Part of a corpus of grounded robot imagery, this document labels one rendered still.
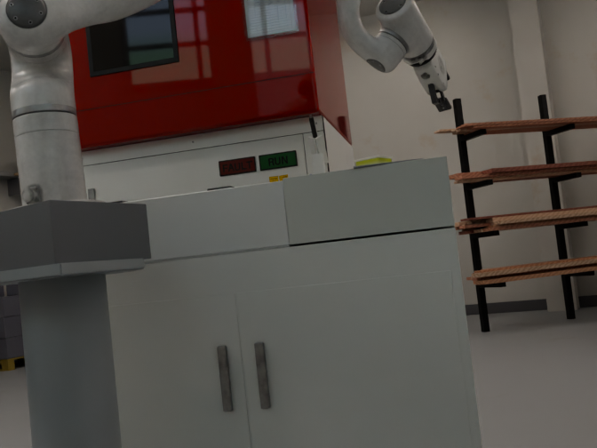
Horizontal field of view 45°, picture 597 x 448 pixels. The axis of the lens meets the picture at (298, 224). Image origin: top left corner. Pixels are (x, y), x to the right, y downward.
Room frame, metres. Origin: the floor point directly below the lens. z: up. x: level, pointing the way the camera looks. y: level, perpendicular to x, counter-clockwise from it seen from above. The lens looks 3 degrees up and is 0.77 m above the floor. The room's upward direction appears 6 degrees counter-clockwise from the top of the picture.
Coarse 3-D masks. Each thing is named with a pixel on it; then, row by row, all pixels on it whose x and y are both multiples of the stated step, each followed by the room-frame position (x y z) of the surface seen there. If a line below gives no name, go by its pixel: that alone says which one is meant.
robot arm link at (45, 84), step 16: (64, 48) 1.43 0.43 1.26; (16, 64) 1.43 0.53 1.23; (32, 64) 1.42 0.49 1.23; (48, 64) 1.42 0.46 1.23; (64, 64) 1.45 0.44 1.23; (16, 80) 1.40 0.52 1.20; (32, 80) 1.34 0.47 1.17; (48, 80) 1.35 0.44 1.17; (64, 80) 1.40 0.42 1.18; (16, 96) 1.34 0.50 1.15; (32, 96) 1.33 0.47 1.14; (48, 96) 1.34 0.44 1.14; (64, 96) 1.36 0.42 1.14; (16, 112) 1.35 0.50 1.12; (32, 112) 1.33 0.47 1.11
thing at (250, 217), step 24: (216, 192) 1.59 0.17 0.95; (240, 192) 1.58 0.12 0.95; (264, 192) 1.57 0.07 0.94; (168, 216) 1.61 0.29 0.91; (192, 216) 1.60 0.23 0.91; (216, 216) 1.59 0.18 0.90; (240, 216) 1.58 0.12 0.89; (264, 216) 1.57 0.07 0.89; (168, 240) 1.61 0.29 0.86; (192, 240) 1.60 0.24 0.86; (216, 240) 1.59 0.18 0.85; (240, 240) 1.58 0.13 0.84; (264, 240) 1.57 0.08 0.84; (288, 240) 1.56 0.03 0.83
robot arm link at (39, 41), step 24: (24, 0) 1.29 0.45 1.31; (48, 0) 1.31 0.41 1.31; (72, 0) 1.34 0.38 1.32; (96, 0) 1.37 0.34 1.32; (120, 0) 1.40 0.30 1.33; (144, 0) 1.42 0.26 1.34; (0, 24) 1.30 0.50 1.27; (24, 24) 1.29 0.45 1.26; (48, 24) 1.31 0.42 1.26; (72, 24) 1.34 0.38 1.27; (96, 24) 1.40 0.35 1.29; (24, 48) 1.33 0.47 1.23; (48, 48) 1.36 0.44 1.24
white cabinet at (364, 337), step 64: (256, 256) 1.57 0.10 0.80; (320, 256) 1.54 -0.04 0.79; (384, 256) 1.52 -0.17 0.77; (448, 256) 1.49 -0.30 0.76; (128, 320) 1.63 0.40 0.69; (192, 320) 1.60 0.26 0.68; (256, 320) 1.57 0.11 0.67; (320, 320) 1.54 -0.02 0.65; (384, 320) 1.52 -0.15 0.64; (448, 320) 1.49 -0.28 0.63; (128, 384) 1.63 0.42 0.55; (192, 384) 1.60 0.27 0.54; (256, 384) 1.57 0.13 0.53; (320, 384) 1.55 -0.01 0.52; (384, 384) 1.52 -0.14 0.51; (448, 384) 1.49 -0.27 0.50
